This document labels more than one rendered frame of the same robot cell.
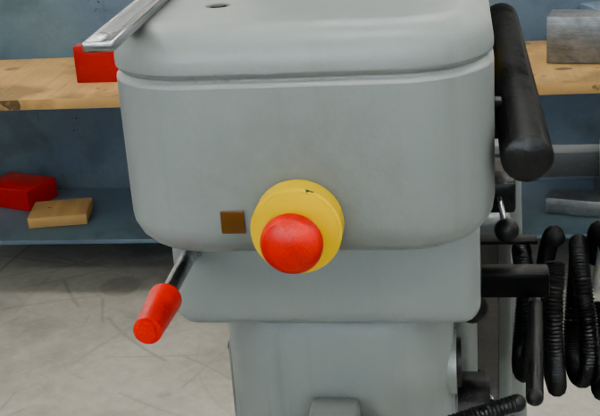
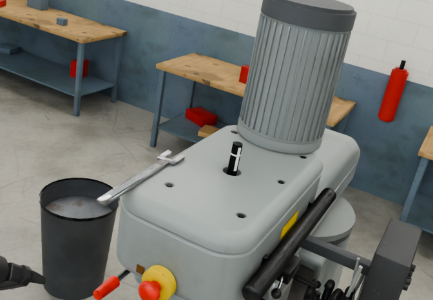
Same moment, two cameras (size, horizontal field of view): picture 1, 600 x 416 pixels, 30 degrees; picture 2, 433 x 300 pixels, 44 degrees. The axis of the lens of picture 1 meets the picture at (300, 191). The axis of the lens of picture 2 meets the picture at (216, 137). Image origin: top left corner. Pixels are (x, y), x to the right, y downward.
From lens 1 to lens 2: 0.40 m
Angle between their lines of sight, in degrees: 14
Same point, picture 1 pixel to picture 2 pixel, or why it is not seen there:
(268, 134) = (158, 247)
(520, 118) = (260, 275)
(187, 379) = not seen: hidden behind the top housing
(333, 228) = (167, 291)
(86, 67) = (244, 76)
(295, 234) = (148, 291)
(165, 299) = (111, 284)
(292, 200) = (156, 275)
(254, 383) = not seen: outside the picture
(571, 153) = (346, 256)
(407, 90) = (207, 256)
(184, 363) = not seen: hidden behind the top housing
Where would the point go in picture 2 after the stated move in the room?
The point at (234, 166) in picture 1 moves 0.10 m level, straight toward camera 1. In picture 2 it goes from (145, 252) to (120, 286)
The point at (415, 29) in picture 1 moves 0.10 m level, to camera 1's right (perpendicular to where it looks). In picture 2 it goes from (217, 236) to (278, 257)
